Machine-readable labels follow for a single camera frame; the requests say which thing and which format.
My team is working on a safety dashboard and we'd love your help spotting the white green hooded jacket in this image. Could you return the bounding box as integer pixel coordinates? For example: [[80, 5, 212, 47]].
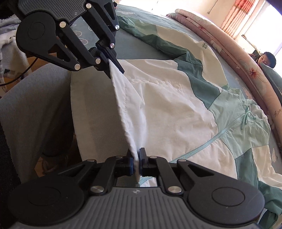
[[70, 14, 282, 229]]

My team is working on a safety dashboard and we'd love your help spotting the blue floral bed sheet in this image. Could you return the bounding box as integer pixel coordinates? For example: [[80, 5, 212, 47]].
[[70, 4, 282, 168]]

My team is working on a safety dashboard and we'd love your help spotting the teal patterned pillow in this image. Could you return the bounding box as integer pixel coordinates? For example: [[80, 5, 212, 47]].
[[259, 63, 282, 101]]

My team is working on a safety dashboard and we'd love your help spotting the pink floral folded quilt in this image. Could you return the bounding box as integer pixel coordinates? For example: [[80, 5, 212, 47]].
[[167, 9, 281, 144]]

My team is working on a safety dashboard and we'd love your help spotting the striped orange curtain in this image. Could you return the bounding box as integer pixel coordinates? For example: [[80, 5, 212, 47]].
[[220, 0, 265, 40]]

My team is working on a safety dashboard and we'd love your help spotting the person sitting behind bed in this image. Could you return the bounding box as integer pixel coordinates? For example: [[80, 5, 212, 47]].
[[249, 50, 276, 68]]

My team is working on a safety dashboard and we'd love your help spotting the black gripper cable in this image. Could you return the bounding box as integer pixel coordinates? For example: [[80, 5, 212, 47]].
[[0, 56, 38, 87]]

